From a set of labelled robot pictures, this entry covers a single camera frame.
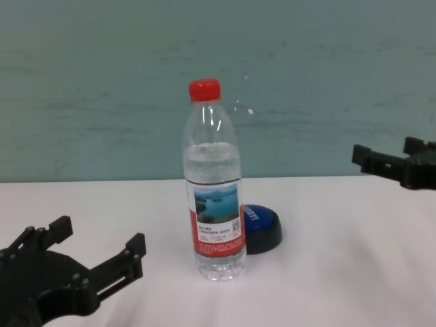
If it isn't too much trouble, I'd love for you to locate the blue push button black base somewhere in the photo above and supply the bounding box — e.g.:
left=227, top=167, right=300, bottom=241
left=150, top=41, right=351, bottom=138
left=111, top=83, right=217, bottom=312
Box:
left=242, top=203, right=284, bottom=255

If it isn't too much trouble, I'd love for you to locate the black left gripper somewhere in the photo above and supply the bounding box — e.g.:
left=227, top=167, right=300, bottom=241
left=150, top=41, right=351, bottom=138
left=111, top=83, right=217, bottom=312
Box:
left=0, top=215, right=146, bottom=327

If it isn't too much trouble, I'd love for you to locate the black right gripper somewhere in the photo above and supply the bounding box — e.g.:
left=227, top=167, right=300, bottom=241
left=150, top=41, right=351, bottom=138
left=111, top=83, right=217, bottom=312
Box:
left=352, top=136, right=436, bottom=191

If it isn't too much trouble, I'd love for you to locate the clear water bottle red cap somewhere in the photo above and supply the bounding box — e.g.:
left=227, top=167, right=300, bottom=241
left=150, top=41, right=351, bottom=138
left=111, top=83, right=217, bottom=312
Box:
left=183, top=78, right=248, bottom=282

